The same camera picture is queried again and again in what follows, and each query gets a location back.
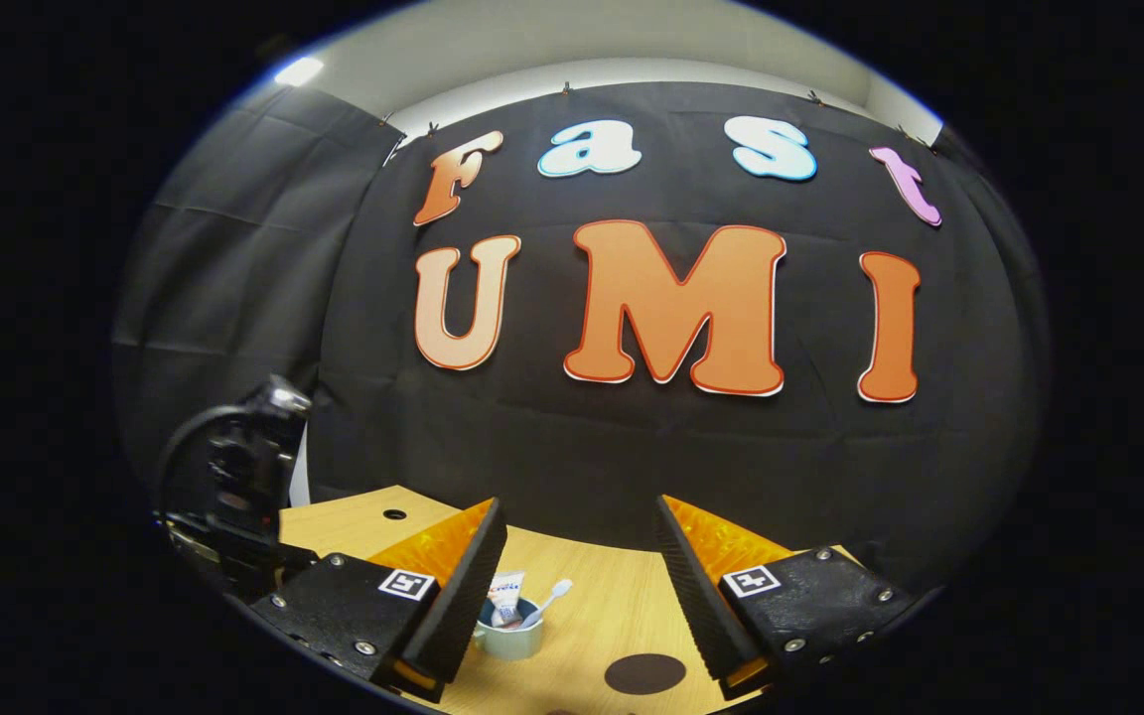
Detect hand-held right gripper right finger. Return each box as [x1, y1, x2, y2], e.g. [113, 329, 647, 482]
[651, 494, 918, 702]

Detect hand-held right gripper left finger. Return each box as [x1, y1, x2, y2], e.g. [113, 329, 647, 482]
[247, 496, 510, 706]

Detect white toothpaste tube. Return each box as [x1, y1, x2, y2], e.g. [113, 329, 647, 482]
[488, 571, 526, 629]

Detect grey cup with wooden handle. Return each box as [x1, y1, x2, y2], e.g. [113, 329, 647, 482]
[474, 596, 545, 662]

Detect dark round coaster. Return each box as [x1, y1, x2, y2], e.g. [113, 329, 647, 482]
[604, 653, 687, 696]

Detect white toothbrush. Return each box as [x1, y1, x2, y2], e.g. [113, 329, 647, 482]
[520, 579, 574, 629]

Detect wooden desktop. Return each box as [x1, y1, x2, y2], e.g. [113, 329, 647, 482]
[279, 485, 866, 715]

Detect black backdrop cloth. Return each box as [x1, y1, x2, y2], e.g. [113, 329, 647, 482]
[113, 81, 1050, 597]

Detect black cable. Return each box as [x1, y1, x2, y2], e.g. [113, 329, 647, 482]
[155, 402, 260, 522]

